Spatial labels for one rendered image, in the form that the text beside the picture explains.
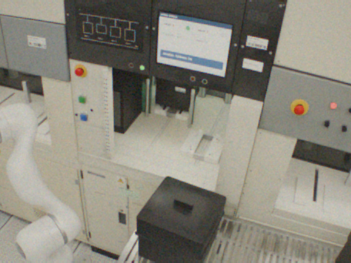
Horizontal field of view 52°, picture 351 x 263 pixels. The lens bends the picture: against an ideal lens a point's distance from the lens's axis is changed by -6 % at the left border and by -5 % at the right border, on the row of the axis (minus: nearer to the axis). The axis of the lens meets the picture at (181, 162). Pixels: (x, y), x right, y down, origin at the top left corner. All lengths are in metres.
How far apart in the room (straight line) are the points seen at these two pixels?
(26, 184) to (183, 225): 0.61
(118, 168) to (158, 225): 0.60
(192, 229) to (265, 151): 0.46
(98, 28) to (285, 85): 0.79
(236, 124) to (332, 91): 0.39
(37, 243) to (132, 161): 0.87
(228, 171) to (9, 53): 1.19
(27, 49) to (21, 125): 0.73
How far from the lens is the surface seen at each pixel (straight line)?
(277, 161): 1.65
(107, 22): 1.59
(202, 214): 1.52
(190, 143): 2.05
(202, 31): 1.44
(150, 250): 1.60
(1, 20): 1.93
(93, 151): 1.99
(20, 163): 1.21
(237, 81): 1.48
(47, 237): 1.26
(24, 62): 1.93
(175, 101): 2.23
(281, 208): 1.83
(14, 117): 1.21
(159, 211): 1.51
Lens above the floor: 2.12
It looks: 40 degrees down
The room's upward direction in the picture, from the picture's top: 6 degrees clockwise
